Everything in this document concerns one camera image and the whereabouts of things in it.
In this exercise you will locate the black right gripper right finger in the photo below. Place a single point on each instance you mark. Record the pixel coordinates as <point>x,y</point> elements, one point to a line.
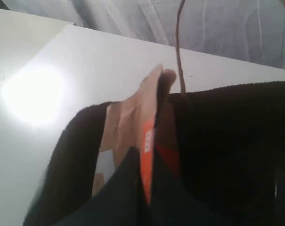
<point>172,205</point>

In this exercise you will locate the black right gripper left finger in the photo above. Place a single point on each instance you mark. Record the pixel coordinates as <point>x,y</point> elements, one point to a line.
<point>118,203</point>

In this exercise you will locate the brown pouch with orange label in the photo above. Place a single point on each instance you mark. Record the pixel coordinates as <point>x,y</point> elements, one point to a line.
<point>144,121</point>

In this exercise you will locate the brown paper shopping bag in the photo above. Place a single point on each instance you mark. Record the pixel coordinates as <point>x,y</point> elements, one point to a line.
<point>231,144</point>

